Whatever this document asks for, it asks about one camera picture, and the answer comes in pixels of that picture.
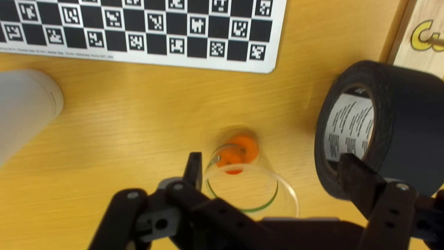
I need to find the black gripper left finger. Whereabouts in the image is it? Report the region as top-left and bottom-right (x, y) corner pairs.
(88, 152), (279, 250)

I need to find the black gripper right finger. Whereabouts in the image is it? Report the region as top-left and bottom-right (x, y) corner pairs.
(336, 152), (444, 250)

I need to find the orange wooden ring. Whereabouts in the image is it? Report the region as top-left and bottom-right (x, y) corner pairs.
(215, 133), (261, 177)

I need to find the clear plastic cup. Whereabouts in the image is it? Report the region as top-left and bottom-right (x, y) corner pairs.
(203, 127), (300, 221)

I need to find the white paper cup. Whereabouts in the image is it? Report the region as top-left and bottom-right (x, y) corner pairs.
(0, 68), (65, 170)

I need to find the black tape roll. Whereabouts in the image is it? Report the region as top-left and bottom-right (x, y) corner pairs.
(314, 60), (444, 202)

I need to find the black white calibration board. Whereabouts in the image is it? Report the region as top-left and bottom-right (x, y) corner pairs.
(0, 0), (289, 75)

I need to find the wooden number puzzle board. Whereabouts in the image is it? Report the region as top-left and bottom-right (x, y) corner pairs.
(391, 0), (444, 67)

